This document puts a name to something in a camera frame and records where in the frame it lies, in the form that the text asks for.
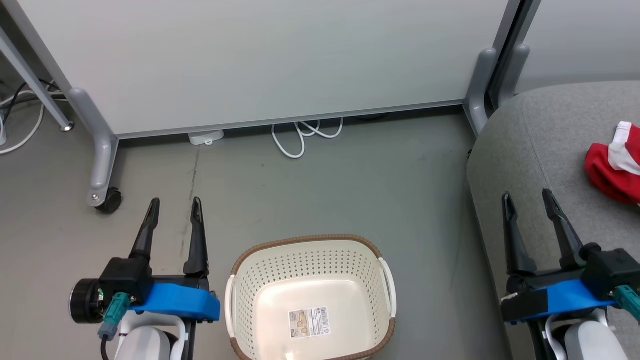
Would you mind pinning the cream perforated laundry basket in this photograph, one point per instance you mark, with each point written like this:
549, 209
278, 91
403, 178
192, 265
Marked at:
310, 265

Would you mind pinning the right black wrist camera box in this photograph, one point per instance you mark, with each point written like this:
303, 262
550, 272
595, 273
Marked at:
615, 270

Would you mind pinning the wide white partition panel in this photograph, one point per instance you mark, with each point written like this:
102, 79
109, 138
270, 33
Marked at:
275, 55

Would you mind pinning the black caster wheel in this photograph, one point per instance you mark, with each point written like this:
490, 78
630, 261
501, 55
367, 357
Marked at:
111, 201

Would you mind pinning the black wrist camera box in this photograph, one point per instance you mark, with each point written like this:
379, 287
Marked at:
615, 270
125, 275

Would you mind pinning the white floor adapter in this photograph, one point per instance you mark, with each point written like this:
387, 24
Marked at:
206, 137

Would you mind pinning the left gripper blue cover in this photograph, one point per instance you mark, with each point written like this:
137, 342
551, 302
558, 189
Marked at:
175, 300

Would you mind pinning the barcode sticker label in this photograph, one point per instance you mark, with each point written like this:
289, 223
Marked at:
310, 322

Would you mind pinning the grey partition foot with caster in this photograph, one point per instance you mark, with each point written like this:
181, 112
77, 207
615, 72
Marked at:
100, 145

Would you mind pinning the left black wrist camera box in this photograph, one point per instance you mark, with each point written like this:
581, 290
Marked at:
125, 275

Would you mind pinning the black partition edge post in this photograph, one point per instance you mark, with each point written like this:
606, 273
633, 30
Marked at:
512, 35

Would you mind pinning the grey metal table leg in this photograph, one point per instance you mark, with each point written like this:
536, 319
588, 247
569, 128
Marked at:
35, 82

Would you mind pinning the red and white shirt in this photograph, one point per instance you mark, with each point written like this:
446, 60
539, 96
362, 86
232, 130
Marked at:
605, 175

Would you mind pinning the grey fabric sofa seat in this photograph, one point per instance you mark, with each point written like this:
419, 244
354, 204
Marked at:
540, 150

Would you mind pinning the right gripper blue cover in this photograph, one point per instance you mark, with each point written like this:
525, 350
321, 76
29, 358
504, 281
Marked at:
540, 302

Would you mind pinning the narrow white partition panel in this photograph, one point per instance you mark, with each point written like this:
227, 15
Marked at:
585, 40

